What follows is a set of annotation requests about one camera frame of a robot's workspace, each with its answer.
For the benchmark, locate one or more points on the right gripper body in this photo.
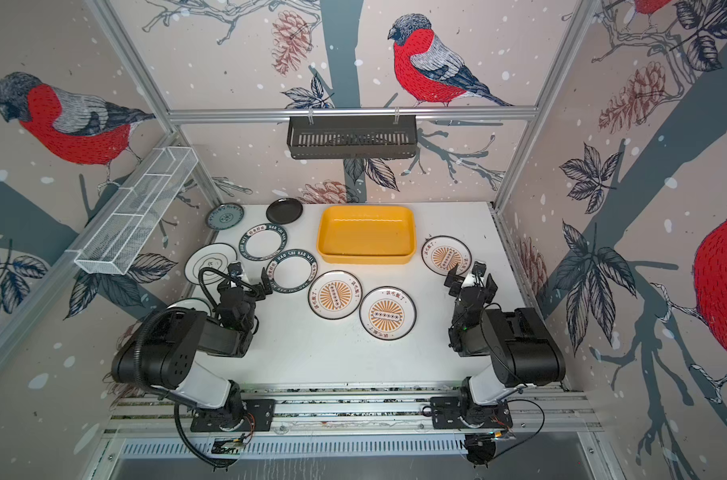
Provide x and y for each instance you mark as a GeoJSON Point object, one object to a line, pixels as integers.
{"type": "Point", "coordinates": [470, 288]}

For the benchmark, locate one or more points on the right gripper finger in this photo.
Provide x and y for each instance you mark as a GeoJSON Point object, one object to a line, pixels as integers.
{"type": "Point", "coordinates": [479, 269]}
{"type": "Point", "coordinates": [454, 282]}

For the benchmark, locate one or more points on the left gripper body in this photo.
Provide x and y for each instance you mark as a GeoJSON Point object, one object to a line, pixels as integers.
{"type": "Point", "coordinates": [247, 285]}

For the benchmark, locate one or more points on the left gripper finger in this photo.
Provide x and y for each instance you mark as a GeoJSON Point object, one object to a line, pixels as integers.
{"type": "Point", "coordinates": [265, 282]}
{"type": "Point", "coordinates": [235, 269]}

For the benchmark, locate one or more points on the green rim plate front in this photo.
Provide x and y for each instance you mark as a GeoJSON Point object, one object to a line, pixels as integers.
{"type": "Point", "coordinates": [292, 271]}

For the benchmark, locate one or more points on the green rim plate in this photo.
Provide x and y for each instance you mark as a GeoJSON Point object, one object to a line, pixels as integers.
{"type": "Point", "coordinates": [292, 271]}
{"type": "Point", "coordinates": [262, 242]}

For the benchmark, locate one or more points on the orange sunburst plate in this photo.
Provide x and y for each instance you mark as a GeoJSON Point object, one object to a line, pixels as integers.
{"type": "Point", "coordinates": [442, 253]}
{"type": "Point", "coordinates": [388, 313]}
{"type": "Point", "coordinates": [335, 295]}

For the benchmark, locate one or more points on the green rim plate back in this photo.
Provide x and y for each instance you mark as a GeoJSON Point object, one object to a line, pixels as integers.
{"type": "Point", "coordinates": [262, 242]}

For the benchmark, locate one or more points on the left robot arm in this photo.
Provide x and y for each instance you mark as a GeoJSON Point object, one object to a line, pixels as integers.
{"type": "Point", "coordinates": [159, 358]}

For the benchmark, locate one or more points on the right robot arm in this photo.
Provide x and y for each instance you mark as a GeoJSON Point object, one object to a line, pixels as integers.
{"type": "Point", "coordinates": [521, 349]}

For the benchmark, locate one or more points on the yellow plastic bin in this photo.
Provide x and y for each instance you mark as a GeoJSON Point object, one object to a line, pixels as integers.
{"type": "Point", "coordinates": [367, 235]}

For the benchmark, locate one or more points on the white plate green motif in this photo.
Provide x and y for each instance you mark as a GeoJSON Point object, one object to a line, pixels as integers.
{"type": "Point", "coordinates": [217, 256]}

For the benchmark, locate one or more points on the white plate near base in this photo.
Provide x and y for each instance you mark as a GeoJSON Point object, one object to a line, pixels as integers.
{"type": "Point", "coordinates": [193, 303]}

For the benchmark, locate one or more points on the small teal patterned plate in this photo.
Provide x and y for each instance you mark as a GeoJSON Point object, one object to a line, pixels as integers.
{"type": "Point", "coordinates": [224, 216]}

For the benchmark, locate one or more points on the small black plate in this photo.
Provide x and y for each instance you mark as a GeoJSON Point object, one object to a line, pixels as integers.
{"type": "Point", "coordinates": [284, 211]}

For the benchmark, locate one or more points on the black hanging basket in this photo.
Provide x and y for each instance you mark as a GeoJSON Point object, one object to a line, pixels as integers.
{"type": "Point", "coordinates": [352, 137]}

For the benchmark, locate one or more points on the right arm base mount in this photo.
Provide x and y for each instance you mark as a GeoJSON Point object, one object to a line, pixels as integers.
{"type": "Point", "coordinates": [454, 413]}

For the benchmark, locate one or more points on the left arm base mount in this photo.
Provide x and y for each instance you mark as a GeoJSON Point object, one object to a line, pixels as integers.
{"type": "Point", "coordinates": [251, 415]}

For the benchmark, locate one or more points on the horizontal aluminium rail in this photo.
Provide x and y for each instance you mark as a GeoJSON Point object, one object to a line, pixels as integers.
{"type": "Point", "coordinates": [471, 113]}

